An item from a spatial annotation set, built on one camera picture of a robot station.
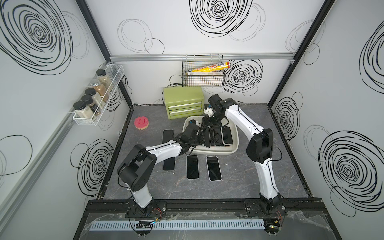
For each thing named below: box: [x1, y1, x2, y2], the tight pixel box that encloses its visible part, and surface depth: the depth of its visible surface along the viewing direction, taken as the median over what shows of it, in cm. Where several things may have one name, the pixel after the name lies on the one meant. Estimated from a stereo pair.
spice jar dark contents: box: [81, 94, 101, 116], surface depth 66 cm
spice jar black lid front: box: [73, 101, 94, 119], surface depth 62 cm
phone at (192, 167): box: [186, 154, 200, 180], surface depth 90 cm
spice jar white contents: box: [84, 88, 105, 110], surface depth 70 cm
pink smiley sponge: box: [134, 116, 150, 130], surface depth 107 cm
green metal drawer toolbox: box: [163, 86, 205, 120], surface depth 107 cm
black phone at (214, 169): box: [206, 155, 223, 182], surface depth 90 cm
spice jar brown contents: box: [93, 84, 109, 102], surface depth 72 cm
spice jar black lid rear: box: [96, 69, 113, 92], surface depth 77 cm
